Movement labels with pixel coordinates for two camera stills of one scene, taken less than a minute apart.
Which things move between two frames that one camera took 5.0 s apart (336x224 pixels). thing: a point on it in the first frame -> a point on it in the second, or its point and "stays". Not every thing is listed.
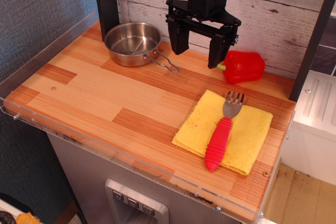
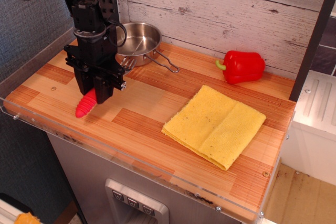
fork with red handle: [218, 142] -> [90, 99]
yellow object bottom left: [27, 218] stays
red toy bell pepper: [239, 66] stays
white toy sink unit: [310, 143] stays
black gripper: [205, 9] -> [94, 59]
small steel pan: [132, 44] stays
